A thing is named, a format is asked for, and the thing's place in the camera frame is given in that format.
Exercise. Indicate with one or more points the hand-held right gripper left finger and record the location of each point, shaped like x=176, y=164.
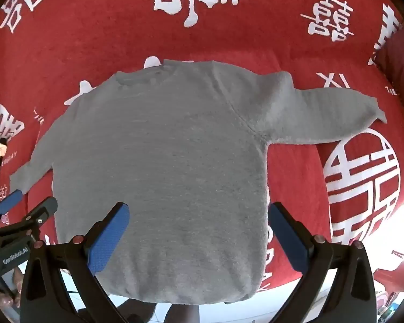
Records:
x=109, y=239

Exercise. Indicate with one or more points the red plastic stool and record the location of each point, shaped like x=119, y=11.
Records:
x=395, y=272

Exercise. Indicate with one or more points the red printed blanket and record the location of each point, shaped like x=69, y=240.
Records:
x=87, y=40

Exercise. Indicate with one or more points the grey knit sweater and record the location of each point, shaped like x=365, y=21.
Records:
x=171, y=158

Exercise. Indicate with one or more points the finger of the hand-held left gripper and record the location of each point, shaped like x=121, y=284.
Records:
x=9, y=200
x=42, y=210

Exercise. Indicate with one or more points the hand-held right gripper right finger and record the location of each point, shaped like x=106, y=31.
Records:
x=288, y=239

